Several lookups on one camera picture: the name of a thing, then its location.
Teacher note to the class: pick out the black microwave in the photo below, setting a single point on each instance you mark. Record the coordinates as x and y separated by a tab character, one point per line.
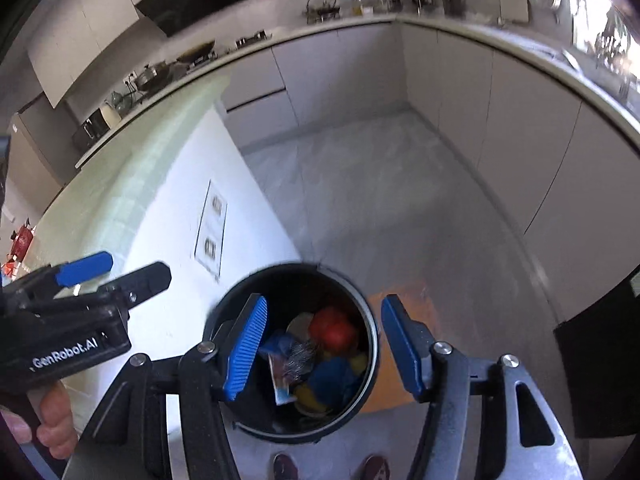
91	132

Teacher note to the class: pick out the red pot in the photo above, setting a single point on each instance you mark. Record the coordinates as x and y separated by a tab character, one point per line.
22	245

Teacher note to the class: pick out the person's right shoe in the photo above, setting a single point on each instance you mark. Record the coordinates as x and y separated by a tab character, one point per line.
375	466

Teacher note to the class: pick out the small dark blue cup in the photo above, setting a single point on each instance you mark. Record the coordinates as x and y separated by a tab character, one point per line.
277	345

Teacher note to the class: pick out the table with green checked cloth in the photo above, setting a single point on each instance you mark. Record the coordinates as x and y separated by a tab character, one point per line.
130	170

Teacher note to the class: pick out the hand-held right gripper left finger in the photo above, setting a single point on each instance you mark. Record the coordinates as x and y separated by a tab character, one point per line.
245	350

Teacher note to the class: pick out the glass teapot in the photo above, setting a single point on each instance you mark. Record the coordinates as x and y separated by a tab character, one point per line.
121	101

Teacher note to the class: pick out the black utensil holder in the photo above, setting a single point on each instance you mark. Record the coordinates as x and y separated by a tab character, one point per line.
453	2

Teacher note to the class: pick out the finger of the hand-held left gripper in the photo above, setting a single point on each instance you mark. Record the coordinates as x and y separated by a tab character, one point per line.
82	267
135	280

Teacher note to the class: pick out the steel wool scrubber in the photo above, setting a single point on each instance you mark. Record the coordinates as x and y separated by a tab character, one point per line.
300	357

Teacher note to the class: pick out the black built-in appliance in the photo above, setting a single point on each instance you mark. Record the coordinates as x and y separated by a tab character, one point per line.
605	360

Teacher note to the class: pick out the black trash bin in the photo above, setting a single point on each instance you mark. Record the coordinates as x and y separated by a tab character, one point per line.
365	320

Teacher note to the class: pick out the person's left shoe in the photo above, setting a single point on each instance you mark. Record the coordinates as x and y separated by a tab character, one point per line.
285	466

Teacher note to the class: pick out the person's shoe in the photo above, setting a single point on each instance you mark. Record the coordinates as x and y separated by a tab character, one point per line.
375	466
285	466

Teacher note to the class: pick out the pot with lid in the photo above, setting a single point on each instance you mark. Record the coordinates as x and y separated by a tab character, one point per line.
151	76

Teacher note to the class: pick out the yellow condiment jar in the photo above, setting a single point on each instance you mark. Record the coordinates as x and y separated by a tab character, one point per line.
355	7

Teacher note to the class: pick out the white kitchen island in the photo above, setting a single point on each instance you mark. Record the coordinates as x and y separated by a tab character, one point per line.
250	210

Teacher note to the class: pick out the yellow sponge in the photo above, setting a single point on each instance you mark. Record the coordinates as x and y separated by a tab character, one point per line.
310	396

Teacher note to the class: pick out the beige upper wall cabinets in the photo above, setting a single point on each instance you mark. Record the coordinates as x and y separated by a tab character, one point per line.
85	25

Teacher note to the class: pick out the red plastic bag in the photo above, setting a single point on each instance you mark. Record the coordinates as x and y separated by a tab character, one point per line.
332	330

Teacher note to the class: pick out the metal kettle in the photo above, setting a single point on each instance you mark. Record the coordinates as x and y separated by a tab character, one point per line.
322	7

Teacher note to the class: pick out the person's left hand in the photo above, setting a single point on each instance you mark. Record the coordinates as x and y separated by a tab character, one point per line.
55	420

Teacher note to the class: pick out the beige refrigerator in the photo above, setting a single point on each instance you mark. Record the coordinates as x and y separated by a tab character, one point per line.
40	160

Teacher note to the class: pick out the white jug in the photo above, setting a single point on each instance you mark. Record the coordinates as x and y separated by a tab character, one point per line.
111	112

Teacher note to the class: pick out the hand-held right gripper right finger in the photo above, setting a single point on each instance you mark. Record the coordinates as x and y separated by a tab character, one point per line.
402	345

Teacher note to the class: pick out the black gas stove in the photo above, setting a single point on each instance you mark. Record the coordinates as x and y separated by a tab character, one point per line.
252	40

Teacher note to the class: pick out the grey kitchen base cabinets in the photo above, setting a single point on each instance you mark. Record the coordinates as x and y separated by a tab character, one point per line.
500	120

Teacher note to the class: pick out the clear socket panel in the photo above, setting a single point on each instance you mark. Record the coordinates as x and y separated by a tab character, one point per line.
210	230

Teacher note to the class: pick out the kitchen window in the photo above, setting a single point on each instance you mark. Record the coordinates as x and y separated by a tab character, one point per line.
610	30

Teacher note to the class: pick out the black wok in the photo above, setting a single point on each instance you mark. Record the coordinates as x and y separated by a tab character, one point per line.
196	51

